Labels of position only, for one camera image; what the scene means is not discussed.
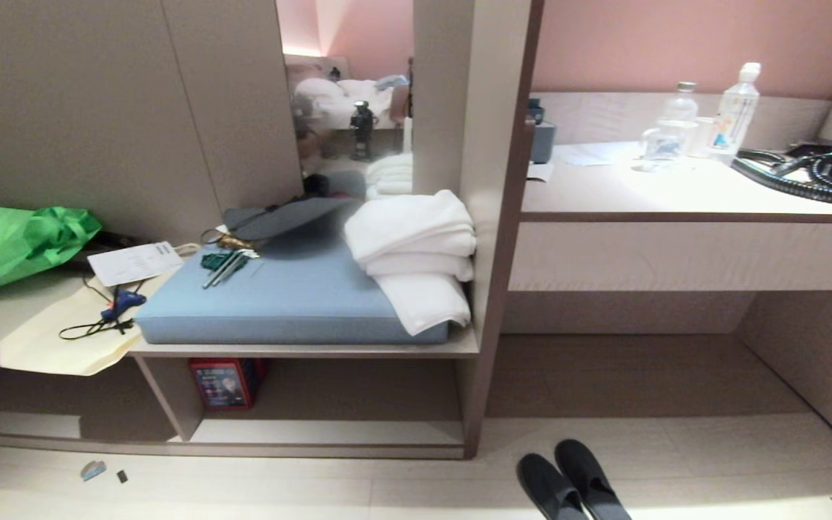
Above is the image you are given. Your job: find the beige paper bag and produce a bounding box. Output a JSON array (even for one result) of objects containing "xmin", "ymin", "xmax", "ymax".
[{"xmin": 0, "ymin": 243, "xmax": 202, "ymax": 377}]

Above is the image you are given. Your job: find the black corrugated hose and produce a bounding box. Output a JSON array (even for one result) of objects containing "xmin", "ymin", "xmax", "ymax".
[{"xmin": 731, "ymin": 145, "xmax": 832, "ymax": 208}]

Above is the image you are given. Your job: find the folded white towel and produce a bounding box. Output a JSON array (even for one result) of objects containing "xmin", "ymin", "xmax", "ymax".
[
  {"xmin": 374, "ymin": 273, "xmax": 472, "ymax": 337},
  {"xmin": 344, "ymin": 189, "xmax": 477, "ymax": 282}
]

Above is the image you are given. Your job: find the beige desk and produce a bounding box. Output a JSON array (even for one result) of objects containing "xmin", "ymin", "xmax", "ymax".
[{"xmin": 506, "ymin": 91, "xmax": 832, "ymax": 294}]

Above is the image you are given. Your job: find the black cable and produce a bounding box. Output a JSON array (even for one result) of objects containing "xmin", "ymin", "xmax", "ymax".
[{"xmin": 59, "ymin": 274, "xmax": 144, "ymax": 341}]

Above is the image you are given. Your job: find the red box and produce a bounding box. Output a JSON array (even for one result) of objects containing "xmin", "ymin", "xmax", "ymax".
[{"xmin": 188, "ymin": 359, "xmax": 269, "ymax": 412}]

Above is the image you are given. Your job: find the blue seat cushion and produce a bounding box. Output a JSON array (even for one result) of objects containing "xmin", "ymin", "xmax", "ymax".
[{"xmin": 134, "ymin": 235, "xmax": 450, "ymax": 345}]

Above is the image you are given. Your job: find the clear plastic water bottle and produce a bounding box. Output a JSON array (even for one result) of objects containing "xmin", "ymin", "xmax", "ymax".
[{"xmin": 658, "ymin": 81, "xmax": 700, "ymax": 145}]

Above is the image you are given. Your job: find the black slipper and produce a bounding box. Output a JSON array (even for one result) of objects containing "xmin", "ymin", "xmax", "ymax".
[
  {"xmin": 516, "ymin": 453, "xmax": 589, "ymax": 520},
  {"xmin": 555, "ymin": 439, "xmax": 633, "ymax": 520}
]

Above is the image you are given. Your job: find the white paper sheet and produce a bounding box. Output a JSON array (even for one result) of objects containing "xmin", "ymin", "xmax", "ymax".
[{"xmin": 87, "ymin": 240, "xmax": 184, "ymax": 287}]

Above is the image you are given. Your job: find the blue glue gun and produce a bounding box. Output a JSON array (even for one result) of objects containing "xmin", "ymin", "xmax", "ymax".
[{"xmin": 100, "ymin": 287, "xmax": 147, "ymax": 322}]

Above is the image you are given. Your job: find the white cup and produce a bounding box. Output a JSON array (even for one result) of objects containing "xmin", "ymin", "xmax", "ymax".
[{"xmin": 688, "ymin": 116, "xmax": 720, "ymax": 159}]

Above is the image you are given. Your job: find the green plastic bag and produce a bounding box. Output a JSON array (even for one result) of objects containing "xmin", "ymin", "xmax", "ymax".
[{"xmin": 0, "ymin": 207, "xmax": 103, "ymax": 301}]

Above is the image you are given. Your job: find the mirror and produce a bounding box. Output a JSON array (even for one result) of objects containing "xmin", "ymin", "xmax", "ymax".
[{"xmin": 276, "ymin": 0, "xmax": 415, "ymax": 202}]

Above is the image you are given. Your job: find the grey hat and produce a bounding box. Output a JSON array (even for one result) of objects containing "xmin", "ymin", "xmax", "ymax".
[{"xmin": 222, "ymin": 196, "xmax": 359, "ymax": 242}]

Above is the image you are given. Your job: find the white-capped plastic bottle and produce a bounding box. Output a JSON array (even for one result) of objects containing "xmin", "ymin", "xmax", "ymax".
[{"xmin": 712, "ymin": 62, "xmax": 762, "ymax": 165}]

